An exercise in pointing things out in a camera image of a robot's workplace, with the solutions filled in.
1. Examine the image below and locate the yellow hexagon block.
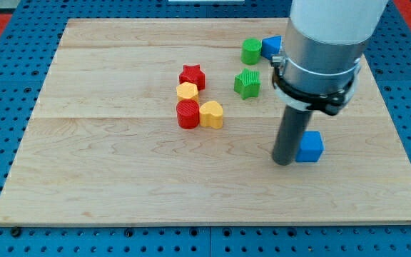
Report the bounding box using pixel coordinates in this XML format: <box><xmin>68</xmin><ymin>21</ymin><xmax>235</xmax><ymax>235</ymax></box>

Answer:
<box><xmin>176</xmin><ymin>82</ymin><xmax>199</xmax><ymax>103</ymax></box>

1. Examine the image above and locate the blue triangular block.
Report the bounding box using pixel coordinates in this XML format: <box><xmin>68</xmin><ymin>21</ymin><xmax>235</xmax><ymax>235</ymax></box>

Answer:
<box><xmin>260</xmin><ymin>35</ymin><xmax>283</xmax><ymax>60</ymax></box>

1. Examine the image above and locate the light wooden board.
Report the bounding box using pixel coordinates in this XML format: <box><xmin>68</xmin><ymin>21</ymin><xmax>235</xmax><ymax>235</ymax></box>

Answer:
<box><xmin>0</xmin><ymin>18</ymin><xmax>411</xmax><ymax>227</ymax></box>

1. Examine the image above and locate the blue cube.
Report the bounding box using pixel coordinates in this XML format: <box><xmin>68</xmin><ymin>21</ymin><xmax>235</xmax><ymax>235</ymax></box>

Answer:
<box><xmin>295</xmin><ymin>131</ymin><xmax>325</xmax><ymax>163</ymax></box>

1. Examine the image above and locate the green cylinder block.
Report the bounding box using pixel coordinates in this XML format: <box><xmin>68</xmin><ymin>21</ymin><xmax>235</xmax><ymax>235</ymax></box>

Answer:
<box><xmin>240</xmin><ymin>38</ymin><xmax>262</xmax><ymax>65</ymax></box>

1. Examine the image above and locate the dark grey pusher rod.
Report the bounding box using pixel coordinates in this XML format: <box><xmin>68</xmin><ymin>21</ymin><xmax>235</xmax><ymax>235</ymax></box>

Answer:
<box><xmin>272</xmin><ymin>106</ymin><xmax>313</xmax><ymax>166</ymax></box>

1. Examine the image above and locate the yellow heart block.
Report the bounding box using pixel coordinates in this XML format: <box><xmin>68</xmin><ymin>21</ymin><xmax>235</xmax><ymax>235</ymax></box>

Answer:
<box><xmin>199</xmin><ymin>101</ymin><xmax>223</xmax><ymax>129</ymax></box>

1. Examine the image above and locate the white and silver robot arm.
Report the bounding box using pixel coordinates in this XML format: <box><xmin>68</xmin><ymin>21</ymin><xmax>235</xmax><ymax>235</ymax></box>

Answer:
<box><xmin>271</xmin><ymin>0</ymin><xmax>387</xmax><ymax>116</ymax></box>

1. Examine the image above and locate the red star block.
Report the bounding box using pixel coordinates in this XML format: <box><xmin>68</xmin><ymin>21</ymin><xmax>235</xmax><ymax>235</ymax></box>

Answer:
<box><xmin>178</xmin><ymin>64</ymin><xmax>206</xmax><ymax>91</ymax></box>

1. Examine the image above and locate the black clamp ring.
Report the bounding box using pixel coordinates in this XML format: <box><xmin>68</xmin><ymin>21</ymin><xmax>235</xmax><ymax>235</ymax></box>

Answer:
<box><xmin>270</xmin><ymin>53</ymin><xmax>357</xmax><ymax>117</ymax></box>

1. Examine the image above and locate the green star block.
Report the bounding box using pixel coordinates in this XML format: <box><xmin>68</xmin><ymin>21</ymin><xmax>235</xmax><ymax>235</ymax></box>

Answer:
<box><xmin>233</xmin><ymin>68</ymin><xmax>260</xmax><ymax>100</ymax></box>

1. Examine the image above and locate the red cylinder block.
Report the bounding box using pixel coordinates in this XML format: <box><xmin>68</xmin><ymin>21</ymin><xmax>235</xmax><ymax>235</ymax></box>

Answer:
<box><xmin>176</xmin><ymin>99</ymin><xmax>200</xmax><ymax>129</ymax></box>

